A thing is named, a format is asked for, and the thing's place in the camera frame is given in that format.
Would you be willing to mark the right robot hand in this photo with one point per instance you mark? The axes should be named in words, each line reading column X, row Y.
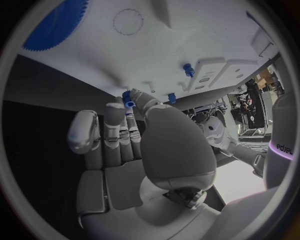
column 178, row 150

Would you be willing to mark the small blue gear with hub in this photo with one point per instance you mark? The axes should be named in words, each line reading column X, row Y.
column 129, row 104

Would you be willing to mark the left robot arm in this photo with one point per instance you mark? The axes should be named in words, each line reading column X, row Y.
column 241, row 152

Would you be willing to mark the white task board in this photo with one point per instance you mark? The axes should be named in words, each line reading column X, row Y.
column 140, row 56

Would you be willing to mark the blue plug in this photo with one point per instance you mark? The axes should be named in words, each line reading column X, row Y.
column 171, row 97

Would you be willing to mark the blue flanged peg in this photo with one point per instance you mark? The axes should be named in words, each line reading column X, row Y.
column 188, row 69

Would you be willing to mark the black equipment rack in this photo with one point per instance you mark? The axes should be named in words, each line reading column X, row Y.
column 254, row 105

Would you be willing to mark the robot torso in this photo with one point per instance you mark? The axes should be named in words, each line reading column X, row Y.
column 278, row 168

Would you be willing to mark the stack of cardboard boxes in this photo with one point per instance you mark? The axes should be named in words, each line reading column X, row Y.
column 261, row 78

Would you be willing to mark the large blue gear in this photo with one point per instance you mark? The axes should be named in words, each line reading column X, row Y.
column 54, row 28

